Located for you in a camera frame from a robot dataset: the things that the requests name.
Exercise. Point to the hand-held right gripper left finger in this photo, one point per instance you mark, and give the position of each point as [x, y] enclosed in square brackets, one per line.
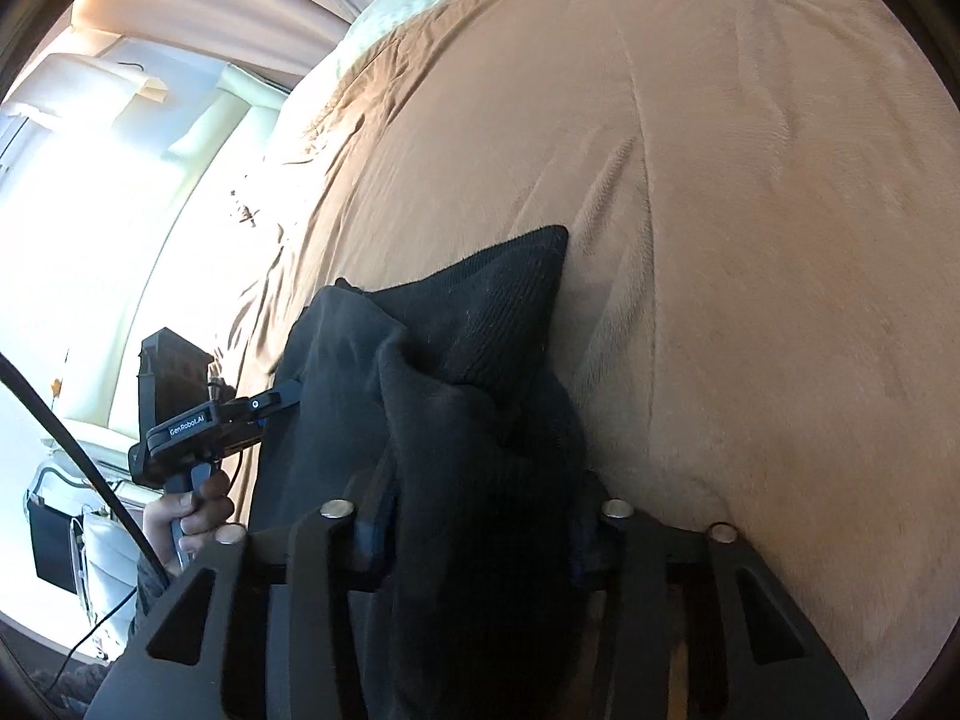
[371, 540]

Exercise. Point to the person's left hand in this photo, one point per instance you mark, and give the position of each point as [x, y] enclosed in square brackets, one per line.
[201, 516]

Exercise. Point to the black boxy object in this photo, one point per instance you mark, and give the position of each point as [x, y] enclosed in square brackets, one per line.
[52, 540]

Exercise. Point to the black long-sleeve shirt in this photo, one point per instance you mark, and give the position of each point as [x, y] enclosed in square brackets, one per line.
[450, 390]

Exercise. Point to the person's left forearm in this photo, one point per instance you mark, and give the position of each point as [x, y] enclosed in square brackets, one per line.
[150, 594]

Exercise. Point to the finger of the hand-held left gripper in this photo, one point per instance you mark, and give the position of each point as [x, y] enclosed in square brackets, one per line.
[259, 403]

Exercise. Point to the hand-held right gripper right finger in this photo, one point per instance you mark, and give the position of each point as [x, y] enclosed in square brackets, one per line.
[622, 540]

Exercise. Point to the brown blanket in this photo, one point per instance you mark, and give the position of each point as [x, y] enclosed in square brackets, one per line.
[750, 240]

